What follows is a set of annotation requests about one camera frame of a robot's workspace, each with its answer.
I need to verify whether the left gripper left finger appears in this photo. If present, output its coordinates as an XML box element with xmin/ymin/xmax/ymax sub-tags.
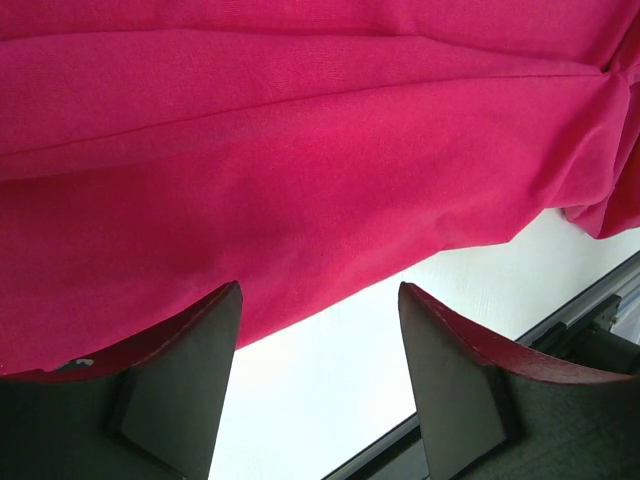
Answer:
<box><xmin>1</xmin><ymin>282</ymin><xmax>243</xmax><ymax>479</ymax></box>

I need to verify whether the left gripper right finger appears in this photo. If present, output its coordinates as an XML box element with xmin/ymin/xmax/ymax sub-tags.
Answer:
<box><xmin>397</xmin><ymin>282</ymin><xmax>640</xmax><ymax>480</ymax></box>

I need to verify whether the pink t shirt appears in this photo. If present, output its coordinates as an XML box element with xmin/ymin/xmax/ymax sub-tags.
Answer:
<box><xmin>1</xmin><ymin>1</ymin><xmax>639</xmax><ymax>375</ymax></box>

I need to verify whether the aluminium frame rail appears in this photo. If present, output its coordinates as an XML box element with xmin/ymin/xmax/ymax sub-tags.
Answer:
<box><xmin>319</xmin><ymin>249</ymin><xmax>640</xmax><ymax>480</ymax></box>

